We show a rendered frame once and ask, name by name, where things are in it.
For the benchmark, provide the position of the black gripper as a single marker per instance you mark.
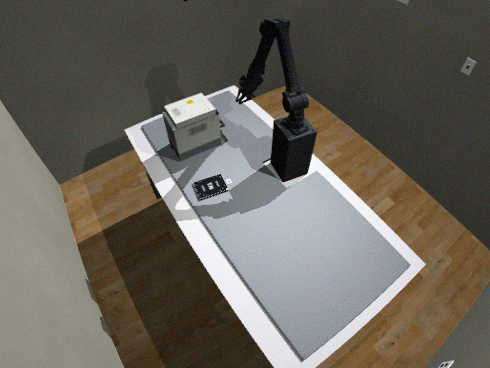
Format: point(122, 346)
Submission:
point(251, 88)

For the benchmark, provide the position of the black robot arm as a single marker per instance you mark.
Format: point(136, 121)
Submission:
point(296, 103)

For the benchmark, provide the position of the off-white box-shaped machine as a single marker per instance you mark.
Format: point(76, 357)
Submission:
point(197, 126)

